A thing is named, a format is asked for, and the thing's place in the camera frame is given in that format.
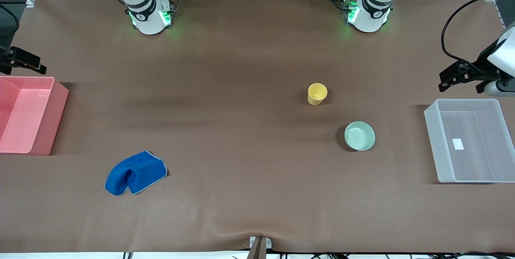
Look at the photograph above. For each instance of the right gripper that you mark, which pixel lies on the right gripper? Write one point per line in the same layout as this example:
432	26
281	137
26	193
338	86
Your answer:
9	61

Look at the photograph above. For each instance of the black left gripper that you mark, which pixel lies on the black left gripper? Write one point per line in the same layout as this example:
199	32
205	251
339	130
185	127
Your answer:
480	70

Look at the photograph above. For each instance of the pale green bowl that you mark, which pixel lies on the pale green bowl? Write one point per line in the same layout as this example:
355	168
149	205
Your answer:
359	136

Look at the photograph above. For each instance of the yellow cup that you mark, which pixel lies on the yellow cup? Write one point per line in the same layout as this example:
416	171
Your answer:
316	94

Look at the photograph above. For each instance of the blue cloth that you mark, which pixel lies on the blue cloth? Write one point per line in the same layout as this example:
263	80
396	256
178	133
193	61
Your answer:
139	172

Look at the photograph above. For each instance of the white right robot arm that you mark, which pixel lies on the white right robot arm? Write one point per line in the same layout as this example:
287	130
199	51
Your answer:
149	21

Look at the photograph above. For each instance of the pink plastic bin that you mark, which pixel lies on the pink plastic bin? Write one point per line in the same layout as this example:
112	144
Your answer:
24	118

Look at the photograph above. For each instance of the white paper label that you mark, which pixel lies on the white paper label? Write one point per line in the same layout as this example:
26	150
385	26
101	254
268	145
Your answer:
458	144

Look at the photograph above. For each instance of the clear plastic bin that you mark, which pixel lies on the clear plastic bin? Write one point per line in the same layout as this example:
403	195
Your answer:
470	158

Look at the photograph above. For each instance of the brown table cover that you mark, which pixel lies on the brown table cover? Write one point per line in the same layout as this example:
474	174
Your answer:
241	162

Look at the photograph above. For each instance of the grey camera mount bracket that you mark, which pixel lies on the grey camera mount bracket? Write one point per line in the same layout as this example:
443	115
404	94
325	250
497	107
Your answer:
259	247

